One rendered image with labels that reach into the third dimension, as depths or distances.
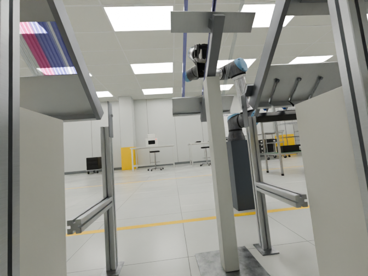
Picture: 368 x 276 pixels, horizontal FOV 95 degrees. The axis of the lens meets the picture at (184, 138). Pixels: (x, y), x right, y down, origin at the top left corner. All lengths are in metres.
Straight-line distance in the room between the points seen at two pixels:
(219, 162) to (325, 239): 0.39
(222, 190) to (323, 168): 0.34
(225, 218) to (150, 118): 7.09
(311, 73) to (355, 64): 0.55
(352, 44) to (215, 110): 0.43
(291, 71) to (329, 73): 0.21
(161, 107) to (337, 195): 7.39
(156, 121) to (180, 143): 1.48
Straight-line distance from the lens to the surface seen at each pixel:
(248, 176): 1.48
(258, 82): 0.90
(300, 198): 0.70
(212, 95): 0.75
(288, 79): 1.00
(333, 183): 0.62
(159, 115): 7.65
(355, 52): 0.52
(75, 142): 8.49
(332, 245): 0.70
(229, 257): 0.83
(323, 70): 1.09
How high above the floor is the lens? 0.49
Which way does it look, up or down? 5 degrees up
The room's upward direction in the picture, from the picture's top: 5 degrees counter-clockwise
